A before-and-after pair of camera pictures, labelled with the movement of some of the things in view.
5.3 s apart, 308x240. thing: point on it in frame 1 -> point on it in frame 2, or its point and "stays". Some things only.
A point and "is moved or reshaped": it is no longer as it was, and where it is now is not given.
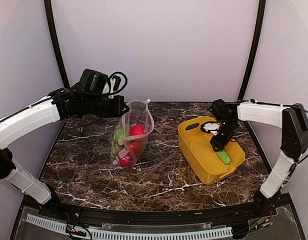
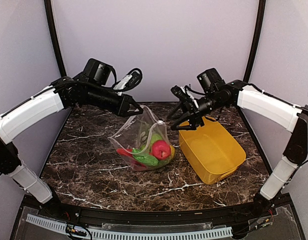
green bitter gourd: (224, 157) -> (147, 159)
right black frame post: (247, 78) stays
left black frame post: (49, 8) stays
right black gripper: (220, 143) -> (191, 108)
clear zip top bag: (130, 132) is moved or reshaped
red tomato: (126, 161) -> (122, 151)
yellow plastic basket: (197, 154) stays
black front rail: (158, 217) stays
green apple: (119, 134) -> (155, 137)
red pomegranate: (137, 132) -> (161, 150)
